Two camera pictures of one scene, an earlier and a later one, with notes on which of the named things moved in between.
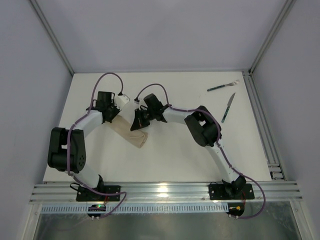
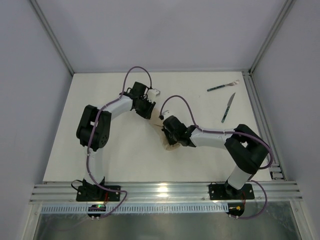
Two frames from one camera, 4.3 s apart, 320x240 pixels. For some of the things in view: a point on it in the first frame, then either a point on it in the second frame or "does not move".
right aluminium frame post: x=284 y=14 does not move
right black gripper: x=141 y=116 to x=170 y=133
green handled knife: x=228 y=105 does not move
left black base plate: x=85 y=194 does not move
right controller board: x=235 y=209 does not move
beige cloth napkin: x=122 y=127 to x=156 y=122
